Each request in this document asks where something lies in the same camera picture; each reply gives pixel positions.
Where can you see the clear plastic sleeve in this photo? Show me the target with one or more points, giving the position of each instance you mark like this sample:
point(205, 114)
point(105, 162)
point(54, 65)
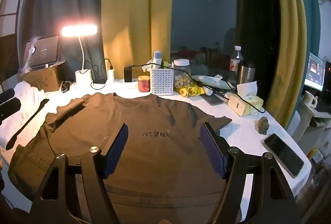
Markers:
point(62, 60)

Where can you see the clear plastic wrap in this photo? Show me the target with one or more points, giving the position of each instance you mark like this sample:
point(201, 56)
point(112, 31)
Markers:
point(32, 41)

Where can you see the white perforated basket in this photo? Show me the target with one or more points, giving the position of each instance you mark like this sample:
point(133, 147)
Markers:
point(162, 81)

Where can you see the narrow yellow curtain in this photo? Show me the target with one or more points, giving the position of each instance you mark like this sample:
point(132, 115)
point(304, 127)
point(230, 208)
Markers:
point(289, 45)

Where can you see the steel tumbler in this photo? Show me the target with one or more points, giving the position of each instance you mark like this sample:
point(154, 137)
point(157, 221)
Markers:
point(246, 72)

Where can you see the yellow snack bag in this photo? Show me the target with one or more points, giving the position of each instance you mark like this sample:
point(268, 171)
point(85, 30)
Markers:
point(190, 91)

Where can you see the cardboard box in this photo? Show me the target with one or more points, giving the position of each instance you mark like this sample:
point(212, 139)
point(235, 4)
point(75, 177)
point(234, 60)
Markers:
point(38, 79)

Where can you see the white power strip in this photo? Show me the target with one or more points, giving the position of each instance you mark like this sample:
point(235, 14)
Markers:
point(121, 85)

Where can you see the glass jar with white lid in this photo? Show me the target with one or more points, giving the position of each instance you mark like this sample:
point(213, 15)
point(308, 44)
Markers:
point(182, 79)

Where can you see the clear plastic water bottle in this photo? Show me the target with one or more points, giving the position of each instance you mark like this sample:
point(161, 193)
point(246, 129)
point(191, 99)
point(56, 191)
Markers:
point(235, 63)

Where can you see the stack of blue cups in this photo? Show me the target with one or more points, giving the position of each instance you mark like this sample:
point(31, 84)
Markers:
point(157, 57)

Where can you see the dark smartphone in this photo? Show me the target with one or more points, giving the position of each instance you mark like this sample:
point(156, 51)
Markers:
point(213, 99)

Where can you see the wet wipes packet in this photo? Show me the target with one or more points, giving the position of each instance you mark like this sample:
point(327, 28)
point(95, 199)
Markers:
point(210, 81)

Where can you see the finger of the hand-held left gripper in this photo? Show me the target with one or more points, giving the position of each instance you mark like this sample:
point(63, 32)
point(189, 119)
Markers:
point(7, 96)
point(10, 108)

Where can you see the crumpled white tissue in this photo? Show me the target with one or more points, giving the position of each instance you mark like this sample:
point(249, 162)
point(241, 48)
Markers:
point(148, 65)

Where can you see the wide yellow curtain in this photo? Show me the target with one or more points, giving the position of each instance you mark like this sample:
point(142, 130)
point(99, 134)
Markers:
point(134, 6)

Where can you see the red tin can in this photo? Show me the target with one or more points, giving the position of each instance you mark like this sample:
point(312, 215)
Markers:
point(144, 84)

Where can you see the brown printed t-shirt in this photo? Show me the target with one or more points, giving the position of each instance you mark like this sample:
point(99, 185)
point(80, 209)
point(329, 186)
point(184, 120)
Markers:
point(155, 115)

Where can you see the white desk lamp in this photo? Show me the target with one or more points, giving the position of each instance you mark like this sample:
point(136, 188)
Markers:
point(84, 79)

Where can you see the white textured tablecloth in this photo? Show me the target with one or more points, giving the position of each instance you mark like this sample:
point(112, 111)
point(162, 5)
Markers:
point(245, 136)

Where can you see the tablet computer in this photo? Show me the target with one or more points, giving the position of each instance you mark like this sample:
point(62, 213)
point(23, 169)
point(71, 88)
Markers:
point(44, 50)

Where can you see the black charger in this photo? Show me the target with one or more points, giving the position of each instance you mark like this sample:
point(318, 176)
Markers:
point(128, 74)

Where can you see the dark computer monitor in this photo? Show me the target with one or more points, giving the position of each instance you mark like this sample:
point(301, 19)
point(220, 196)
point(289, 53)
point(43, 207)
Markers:
point(328, 79)

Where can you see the white garment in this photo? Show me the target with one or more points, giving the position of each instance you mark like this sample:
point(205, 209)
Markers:
point(25, 110)

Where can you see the white side desk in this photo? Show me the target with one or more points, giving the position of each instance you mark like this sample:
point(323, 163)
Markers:
point(307, 115)

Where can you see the teal curtain strip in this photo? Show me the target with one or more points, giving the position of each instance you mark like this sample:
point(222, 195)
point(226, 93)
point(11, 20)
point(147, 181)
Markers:
point(313, 19)

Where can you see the large smartphone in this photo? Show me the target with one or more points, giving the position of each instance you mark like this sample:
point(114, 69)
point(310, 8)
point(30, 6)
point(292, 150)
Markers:
point(283, 155)

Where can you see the white charger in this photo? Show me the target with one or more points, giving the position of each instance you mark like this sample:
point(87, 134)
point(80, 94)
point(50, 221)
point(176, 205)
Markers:
point(111, 75)

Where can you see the white mug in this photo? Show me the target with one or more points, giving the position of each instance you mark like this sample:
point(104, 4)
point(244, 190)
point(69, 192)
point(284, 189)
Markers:
point(309, 99)

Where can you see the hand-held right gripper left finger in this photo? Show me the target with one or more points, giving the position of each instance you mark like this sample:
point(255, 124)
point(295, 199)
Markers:
point(117, 151)

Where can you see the lit computer monitor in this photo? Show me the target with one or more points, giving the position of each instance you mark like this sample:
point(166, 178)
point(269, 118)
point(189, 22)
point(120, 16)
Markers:
point(314, 71)

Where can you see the green stone ornament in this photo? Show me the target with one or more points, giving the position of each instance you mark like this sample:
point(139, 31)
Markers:
point(262, 125)

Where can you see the yellow-green tissue box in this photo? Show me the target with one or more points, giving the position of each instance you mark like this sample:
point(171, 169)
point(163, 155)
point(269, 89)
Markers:
point(252, 103)

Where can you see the window pane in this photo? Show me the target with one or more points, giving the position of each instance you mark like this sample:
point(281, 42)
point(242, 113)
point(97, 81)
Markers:
point(204, 6)

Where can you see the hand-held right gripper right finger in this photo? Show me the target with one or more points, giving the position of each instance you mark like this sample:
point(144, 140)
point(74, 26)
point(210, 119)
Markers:
point(210, 151)

